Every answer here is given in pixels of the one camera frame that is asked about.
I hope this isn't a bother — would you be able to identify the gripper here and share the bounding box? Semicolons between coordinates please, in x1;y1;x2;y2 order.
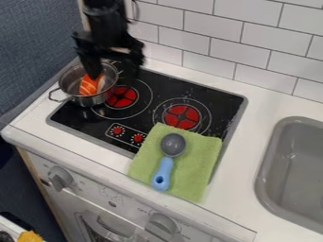
70;29;146;88

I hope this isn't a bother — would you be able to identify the orange toy salmon sushi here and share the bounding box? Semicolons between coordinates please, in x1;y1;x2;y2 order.
77;74;108;97

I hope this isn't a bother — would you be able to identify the silver pot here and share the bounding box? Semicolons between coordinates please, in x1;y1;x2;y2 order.
46;60;122;109

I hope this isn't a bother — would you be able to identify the toy stove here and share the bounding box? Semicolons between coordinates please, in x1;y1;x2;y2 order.
43;60;250;187

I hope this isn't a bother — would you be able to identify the grey and blue scoop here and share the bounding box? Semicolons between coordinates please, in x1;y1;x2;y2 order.
149;132;187;193

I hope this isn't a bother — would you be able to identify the green cloth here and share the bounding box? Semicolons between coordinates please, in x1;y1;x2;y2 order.
126;121;225;204

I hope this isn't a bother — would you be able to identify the toy sink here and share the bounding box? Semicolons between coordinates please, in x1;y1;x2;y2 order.
253;115;323;235

